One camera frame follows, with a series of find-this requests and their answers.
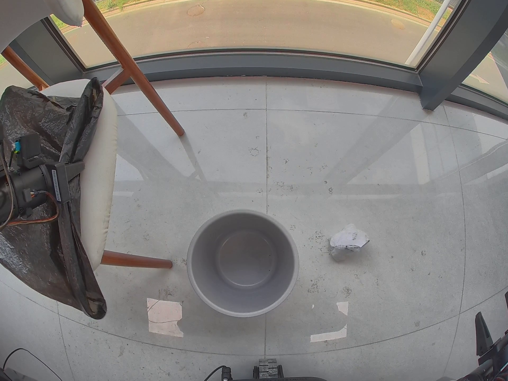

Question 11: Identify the crumpled white paper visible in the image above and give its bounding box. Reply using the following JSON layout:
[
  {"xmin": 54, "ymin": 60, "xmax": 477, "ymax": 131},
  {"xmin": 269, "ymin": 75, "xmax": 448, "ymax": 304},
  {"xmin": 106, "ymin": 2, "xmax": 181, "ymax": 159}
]
[{"xmin": 329, "ymin": 223, "xmax": 370, "ymax": 262}]

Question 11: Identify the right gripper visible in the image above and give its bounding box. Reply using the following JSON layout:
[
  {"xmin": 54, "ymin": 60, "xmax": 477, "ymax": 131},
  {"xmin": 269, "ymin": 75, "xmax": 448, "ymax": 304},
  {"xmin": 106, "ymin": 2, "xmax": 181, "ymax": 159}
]
[{"xmin": 475, "ymin": 291, "xmax": 508, "ymax": 369}]

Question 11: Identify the white trash bin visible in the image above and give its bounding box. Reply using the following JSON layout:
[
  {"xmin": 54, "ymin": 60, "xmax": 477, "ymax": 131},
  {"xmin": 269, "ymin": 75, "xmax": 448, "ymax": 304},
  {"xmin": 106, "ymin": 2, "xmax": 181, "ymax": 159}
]
[{"xmin": 187, "ymin": 210, "xmax": 300, "ymax": 318}]

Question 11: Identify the white cushioned wooden chair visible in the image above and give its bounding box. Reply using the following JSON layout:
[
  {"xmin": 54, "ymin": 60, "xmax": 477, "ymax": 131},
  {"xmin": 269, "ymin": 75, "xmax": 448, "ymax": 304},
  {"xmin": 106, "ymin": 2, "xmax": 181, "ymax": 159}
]
[{"xmin": 0, "ymin": 0, "xmax": 185, "ymax": 271}]

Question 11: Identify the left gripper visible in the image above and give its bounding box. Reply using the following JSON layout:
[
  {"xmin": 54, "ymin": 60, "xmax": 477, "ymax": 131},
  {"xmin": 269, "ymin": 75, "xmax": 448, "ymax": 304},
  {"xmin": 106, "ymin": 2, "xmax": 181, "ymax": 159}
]
[{"xmin": 10, "ymin": 160, "xmax": 86, "ymax": 212}]

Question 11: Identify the black cable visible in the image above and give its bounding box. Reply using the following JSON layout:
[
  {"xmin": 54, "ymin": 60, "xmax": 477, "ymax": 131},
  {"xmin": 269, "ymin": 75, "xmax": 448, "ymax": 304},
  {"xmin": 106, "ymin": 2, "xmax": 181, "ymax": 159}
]
[
  {"xmin": 203, "ymin": 365, "xmax": 232, "ymax": 381},
  {"xmin": 0, "ymin": 347, "xmax": 63, "ymax": 381}
]

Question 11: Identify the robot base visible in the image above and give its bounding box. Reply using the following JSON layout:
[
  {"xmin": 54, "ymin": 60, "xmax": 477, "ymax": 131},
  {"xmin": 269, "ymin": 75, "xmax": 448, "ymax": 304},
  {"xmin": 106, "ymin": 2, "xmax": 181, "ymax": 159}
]
[{"xmin": 238, "ymin": 357, "xmax": 327, "ymax": 381}]

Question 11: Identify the black plastic bag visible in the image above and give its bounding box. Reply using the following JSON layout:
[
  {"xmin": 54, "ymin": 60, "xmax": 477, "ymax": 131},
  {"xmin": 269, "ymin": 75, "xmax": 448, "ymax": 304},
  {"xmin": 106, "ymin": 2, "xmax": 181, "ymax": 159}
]
[{"xmin": 0, "ymin": 77, "xmax": 107, "ymax": 320}]

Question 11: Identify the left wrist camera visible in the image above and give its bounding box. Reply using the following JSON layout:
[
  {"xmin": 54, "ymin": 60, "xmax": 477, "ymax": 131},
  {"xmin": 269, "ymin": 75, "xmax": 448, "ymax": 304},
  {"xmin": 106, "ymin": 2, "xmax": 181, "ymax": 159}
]
[{"xmin": 16, "ymin": 133, "xmax": 42, "ymax": 170}]

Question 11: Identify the window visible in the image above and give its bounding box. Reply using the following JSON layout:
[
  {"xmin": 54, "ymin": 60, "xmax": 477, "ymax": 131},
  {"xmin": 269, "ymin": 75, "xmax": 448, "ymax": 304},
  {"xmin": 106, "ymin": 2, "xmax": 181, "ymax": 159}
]
[{"xmin": 0, "ymin": 0, "xmax": 508, "ymax": 120}]

